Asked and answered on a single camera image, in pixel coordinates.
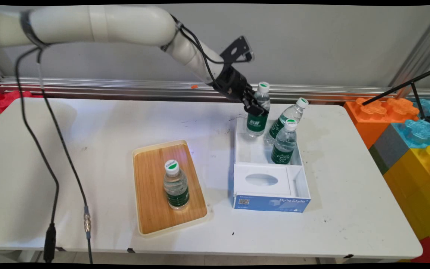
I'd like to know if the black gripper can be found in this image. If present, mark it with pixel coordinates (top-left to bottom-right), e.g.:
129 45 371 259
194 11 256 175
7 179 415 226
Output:
212 66 269 117

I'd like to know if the green label water bottle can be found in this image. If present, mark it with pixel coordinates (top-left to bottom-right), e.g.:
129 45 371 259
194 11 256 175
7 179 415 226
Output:
163 160 190 210
271 119 298 165
246 81 271 137
264 98 309 146

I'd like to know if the white box with blue print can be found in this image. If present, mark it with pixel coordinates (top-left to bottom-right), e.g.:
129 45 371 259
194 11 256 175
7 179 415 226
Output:
233 116 311 214

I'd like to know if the orange toy brick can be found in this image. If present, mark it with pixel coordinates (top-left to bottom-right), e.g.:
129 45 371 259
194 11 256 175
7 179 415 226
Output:
344 97 420 149

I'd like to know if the bamboo tray with cream rim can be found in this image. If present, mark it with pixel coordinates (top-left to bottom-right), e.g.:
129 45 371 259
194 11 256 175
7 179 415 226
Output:
132 139 208 238

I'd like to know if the black tripod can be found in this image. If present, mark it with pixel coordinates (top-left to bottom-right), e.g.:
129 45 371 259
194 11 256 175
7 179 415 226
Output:
362 64 430 126

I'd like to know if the cyan toy brick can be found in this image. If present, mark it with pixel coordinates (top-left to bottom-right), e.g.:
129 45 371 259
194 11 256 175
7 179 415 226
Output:
409 98 430 124
392 120 430 149

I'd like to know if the yellow toy brick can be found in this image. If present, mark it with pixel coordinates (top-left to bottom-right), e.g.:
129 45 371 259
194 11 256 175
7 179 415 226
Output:
383 145 430 258

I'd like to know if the red toy brick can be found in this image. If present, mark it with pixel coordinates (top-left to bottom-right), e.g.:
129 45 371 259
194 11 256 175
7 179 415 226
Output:
0 90 44 114
411 236 430 264

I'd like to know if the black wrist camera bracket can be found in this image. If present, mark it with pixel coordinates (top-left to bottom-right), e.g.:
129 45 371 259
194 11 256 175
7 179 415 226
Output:
221 35 255 64

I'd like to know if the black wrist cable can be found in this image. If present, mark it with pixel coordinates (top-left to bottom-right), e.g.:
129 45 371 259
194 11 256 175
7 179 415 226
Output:
161 14 227 84

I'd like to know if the aluminium frame rail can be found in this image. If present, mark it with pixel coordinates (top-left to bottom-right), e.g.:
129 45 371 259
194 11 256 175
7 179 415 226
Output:
0 77 430 103

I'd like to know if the black cable with metal connector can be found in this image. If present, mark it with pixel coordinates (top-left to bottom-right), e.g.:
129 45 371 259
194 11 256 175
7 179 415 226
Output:
36 48 94 264

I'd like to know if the black strap on arm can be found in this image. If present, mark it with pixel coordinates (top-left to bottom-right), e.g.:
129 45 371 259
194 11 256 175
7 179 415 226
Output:
20 10 50 50

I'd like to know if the thick black cable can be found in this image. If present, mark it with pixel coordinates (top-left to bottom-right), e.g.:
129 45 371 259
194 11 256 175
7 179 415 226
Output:
15 47 59 263

